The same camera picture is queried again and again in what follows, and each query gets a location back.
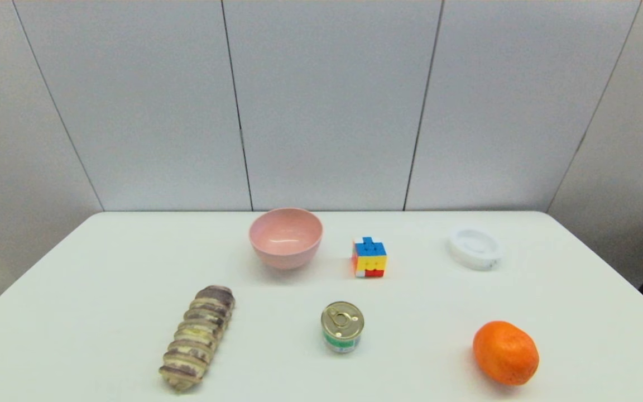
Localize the long twisted brown bread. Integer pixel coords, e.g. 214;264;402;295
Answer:
159;285;237;393

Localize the pink bowl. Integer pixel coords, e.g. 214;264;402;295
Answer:
248;207;324;271

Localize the colourful puzzle cube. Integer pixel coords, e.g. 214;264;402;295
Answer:
351;236;388;279

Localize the small tin can gold lid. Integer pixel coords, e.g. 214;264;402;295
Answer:
320;301;366;355

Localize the white round dish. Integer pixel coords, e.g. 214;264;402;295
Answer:
447;226;503;272

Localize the orange fruit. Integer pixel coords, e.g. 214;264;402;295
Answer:
472;320;540;387

